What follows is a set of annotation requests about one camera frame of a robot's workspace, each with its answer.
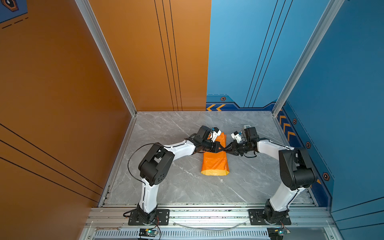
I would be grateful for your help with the aluminium corner post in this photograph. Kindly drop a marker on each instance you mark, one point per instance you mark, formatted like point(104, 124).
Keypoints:
point(101, 42)
point(318, 34)

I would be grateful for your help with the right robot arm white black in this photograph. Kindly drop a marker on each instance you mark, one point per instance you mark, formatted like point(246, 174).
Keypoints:
point(297, 173)

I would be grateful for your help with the left aluminium corner post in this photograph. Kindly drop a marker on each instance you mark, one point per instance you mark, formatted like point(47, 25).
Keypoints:
point(101, 42)

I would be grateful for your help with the yellow wrapping paper sheet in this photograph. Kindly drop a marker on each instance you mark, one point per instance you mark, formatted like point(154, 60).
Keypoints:
point(215, 164)

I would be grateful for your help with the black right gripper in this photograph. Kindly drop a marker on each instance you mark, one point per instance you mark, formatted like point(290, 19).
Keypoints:
point(233, 148)

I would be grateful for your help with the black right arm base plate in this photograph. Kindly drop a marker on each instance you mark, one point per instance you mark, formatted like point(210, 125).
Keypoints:
point(259, 217)

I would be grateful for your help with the left green circuit board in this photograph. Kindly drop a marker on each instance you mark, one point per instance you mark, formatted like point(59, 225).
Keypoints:
point(148, 234)

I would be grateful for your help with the right green circuit board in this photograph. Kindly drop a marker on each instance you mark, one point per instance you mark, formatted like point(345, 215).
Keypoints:
point(277, 233)

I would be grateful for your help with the green circuit board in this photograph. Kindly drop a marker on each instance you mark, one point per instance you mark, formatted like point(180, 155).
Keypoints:
point(148, 234)
point(277, 233)

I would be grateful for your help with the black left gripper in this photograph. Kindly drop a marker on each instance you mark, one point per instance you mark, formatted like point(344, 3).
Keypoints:
point(216, 147)

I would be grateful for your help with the aluminium front rail frame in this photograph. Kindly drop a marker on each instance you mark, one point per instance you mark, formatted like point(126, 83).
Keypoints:
point(211, 222)

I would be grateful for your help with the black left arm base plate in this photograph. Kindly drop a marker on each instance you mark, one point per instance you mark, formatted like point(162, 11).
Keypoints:
point(158, 217)

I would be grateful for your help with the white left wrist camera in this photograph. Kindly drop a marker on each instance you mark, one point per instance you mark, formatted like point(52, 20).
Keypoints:
point(207, 133)

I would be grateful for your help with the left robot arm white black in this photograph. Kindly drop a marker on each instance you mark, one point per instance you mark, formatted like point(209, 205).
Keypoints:
point(157, 162)

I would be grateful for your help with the right aluminium corner post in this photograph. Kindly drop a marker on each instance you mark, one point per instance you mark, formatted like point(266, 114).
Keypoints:
point(318, 34)

